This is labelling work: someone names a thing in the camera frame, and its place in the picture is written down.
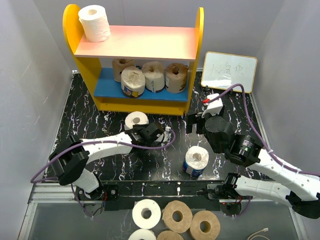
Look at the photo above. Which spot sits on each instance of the blue wrapped white roll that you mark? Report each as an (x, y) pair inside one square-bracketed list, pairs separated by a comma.
[(195, 161)]

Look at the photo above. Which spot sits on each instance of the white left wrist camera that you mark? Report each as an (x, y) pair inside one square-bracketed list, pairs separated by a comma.
[(164, 137)]

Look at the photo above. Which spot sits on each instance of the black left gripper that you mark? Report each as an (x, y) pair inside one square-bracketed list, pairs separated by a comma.
[(138, 127)]

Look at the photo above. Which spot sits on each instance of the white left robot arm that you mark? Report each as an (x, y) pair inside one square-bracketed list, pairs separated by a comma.
[(70, 168)]

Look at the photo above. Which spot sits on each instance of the cream roll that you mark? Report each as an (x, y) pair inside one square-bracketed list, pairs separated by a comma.
[(133, 82), (154, 76)]

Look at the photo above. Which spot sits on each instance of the brown spare roll bottom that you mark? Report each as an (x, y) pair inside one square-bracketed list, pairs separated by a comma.
[(169, 235)]

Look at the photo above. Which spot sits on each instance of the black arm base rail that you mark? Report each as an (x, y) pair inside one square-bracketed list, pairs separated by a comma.
[(196, 194)]

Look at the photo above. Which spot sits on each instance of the small whiteboard yellow frame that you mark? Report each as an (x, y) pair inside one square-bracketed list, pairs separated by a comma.
[(222, 70)]

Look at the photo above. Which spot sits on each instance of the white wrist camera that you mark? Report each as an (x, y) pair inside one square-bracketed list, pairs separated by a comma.
[(213, 108), (164, 137)]

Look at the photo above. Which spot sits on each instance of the white spare roll foreground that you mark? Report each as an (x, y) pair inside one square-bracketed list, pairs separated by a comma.
[(146, 214)]

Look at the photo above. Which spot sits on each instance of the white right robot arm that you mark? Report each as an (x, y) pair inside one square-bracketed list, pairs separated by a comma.
[(287, 185)]

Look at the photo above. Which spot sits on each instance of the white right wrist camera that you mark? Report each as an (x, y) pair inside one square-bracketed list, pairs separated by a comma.
[(213, 108)]

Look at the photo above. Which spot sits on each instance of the brown spare roll middle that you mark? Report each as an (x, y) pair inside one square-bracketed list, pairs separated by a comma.
[(177, 216)]

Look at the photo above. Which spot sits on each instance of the cream roll front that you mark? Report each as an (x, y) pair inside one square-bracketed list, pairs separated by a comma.
[(154, 76)]

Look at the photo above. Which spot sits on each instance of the yellow shelf with coloured boards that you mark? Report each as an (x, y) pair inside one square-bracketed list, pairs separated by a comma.
[(173, 44)]

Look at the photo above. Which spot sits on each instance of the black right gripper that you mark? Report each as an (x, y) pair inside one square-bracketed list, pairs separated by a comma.
[(192, 119)]

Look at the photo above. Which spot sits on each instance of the white spare roll bottom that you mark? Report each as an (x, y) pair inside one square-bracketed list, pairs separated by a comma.
[(142, 234)]

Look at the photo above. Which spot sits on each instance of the brown spare roll right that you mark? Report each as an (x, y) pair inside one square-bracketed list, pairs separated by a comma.
[(204, 226)]

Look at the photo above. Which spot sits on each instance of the brown spare roll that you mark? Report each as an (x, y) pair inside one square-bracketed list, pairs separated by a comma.
[(169, 235), (177, 216), (204, 226)]

